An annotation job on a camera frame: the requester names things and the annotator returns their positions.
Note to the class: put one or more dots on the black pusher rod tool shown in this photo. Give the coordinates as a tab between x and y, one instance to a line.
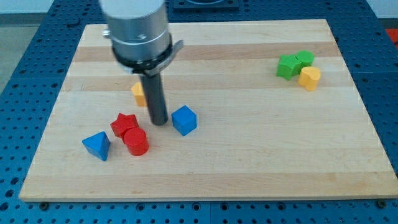
155	100

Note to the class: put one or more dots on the blue cube block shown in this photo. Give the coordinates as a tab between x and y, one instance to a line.
184	120

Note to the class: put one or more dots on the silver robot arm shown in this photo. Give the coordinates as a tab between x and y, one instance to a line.
142	43

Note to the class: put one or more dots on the yellow pentagon block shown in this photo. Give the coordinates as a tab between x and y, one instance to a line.
139	96

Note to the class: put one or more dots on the red star block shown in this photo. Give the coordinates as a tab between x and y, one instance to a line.
123	123

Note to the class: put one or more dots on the red cylinder block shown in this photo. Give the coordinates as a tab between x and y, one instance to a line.
136	141

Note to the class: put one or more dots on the blue triangular prism block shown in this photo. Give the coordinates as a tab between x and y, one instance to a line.
97	145

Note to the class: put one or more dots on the wooden board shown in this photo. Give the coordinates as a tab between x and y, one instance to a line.
258	136

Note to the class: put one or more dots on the green star block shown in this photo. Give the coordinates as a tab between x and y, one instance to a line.
288	66

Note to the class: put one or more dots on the green cylinder block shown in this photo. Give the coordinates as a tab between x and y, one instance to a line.
306	57

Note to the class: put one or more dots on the yellow heart block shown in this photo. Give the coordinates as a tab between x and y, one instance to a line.
309	78

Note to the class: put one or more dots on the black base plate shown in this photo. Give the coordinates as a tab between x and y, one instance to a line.
204	4

